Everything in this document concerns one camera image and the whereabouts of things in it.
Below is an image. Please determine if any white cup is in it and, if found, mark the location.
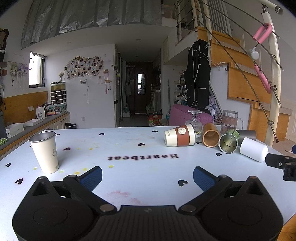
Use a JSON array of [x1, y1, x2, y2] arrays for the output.
[[240, 137, 269, 163]]

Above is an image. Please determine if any cream cup with brown sleeve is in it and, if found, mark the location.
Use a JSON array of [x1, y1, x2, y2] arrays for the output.
[[164, 124, 197, 147]]

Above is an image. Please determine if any kitchen counter cabinet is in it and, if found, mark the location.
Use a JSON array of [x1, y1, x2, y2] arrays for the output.
[[0, 111, 71, 161]]

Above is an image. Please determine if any pink foam loop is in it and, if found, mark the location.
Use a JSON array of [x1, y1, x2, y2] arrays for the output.
[[253, 23, 273, 44]]

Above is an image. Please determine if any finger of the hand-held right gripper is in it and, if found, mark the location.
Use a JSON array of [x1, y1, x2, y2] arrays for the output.
[[265, 153, 296, 181]]

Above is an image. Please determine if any glass fish tank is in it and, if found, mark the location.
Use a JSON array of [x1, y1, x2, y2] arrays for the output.
[[51, 82, 66, 92]]

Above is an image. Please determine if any green steel cup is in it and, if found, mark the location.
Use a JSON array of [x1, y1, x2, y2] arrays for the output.
[[218, 129, 240, 154]]

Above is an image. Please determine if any colourful cardboard box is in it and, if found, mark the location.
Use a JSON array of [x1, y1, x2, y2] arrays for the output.
[[148, 113, 162, 127]]

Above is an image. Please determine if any macrame wall hanging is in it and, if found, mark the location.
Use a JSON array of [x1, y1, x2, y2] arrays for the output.
[[8, 61, 29, 91]]

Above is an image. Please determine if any window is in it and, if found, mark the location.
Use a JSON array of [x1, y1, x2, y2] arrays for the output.
[[29, 51, 46, 88]]

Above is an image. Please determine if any orange wooden cup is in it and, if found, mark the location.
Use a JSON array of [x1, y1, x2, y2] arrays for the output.
[[202, 123, 220, 148]]

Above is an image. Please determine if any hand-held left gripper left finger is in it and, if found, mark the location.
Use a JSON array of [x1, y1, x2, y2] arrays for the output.
[[31, 166, 117, 214]]

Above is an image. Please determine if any white tray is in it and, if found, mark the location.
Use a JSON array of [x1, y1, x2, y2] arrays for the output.
[[23, 118, 43, 127]]

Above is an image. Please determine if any cream steel cup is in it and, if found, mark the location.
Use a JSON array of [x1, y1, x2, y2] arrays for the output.
[[29, 131, 60, 174]]

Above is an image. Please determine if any white box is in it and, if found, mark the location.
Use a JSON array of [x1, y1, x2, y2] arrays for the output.
[[5, 123, 24, 138]]

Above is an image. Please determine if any dark door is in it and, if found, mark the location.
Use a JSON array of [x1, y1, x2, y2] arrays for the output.
[[134, 61, 153, 114]]

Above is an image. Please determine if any washing machine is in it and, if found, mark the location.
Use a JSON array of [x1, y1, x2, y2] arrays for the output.
[[150, 91, 161, 112]]

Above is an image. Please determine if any wooden staircase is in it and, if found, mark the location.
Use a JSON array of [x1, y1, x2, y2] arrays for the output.
[[196, 25, 290, 145]]

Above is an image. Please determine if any photo wall board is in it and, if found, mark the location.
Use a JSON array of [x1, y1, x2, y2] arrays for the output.
[[64, 55, 104, 80]]

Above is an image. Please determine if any small drawer unit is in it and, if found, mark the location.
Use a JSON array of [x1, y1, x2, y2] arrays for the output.
[[50, 90, 67, 105]]

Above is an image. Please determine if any black jacket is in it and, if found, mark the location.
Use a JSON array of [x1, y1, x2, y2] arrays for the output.
[[184, 39, 212, 108]]

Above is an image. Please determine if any metal stair railing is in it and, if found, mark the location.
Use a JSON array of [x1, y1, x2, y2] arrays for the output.
[[175, 0, 285, 147]]

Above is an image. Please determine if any white small appliance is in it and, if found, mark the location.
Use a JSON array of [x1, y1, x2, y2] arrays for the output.
[[36, 106, 48, 119]]

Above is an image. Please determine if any dark grey cup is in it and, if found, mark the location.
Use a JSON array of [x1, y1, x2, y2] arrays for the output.
[[238, 130, 257, 142]]

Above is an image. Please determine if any glass pitcher with brown sleeve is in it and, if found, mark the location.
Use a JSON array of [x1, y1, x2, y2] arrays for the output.
[[221, 110, 244, 135]]

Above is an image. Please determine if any clear glass goblet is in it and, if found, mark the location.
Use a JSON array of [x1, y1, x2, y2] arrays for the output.
[[186, 109, 204, 138]]

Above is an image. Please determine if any pink foam bar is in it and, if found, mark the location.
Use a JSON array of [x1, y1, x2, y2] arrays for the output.
[[253, 65, 272, 94]]

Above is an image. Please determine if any grey curtain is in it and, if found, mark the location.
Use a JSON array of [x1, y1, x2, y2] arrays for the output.
[[21, 0, 162, 50]]

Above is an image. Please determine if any white round gadget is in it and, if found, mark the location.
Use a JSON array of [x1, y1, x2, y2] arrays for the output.
[[248, 46, 260, 61]]

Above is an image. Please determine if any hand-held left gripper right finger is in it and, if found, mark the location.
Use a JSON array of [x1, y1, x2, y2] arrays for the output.
[[179, 166, 271, 213]]

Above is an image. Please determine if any purple pouf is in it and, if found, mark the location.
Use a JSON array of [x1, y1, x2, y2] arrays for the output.
[[169, 104, 214, 127]]

